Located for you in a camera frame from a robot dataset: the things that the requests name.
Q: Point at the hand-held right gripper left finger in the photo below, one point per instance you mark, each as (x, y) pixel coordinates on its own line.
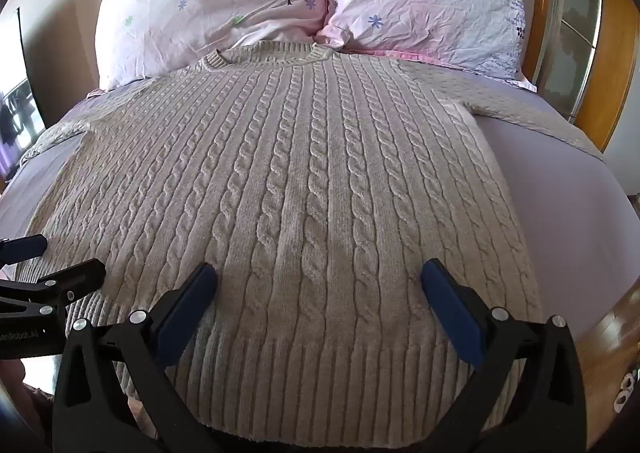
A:
(187, 299)

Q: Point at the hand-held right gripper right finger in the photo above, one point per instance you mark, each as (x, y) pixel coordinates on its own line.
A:
(452, 313)

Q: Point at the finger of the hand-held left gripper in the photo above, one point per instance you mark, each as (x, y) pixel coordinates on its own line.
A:
(25, 247)
(60, 285)

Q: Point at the dark framed screen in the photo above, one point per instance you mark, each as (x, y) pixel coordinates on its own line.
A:
(17, 93)

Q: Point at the lavender bed sheet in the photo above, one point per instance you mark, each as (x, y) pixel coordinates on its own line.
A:
(565, 203)

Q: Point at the pink pillow with tree print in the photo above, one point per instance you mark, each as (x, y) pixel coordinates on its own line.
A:
(200, 8)

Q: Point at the wooden mirrored headboard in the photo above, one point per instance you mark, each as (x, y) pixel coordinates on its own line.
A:
(575, 33)

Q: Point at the pink pillow with flower print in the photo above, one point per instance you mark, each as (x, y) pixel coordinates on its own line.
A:
(425, 3)

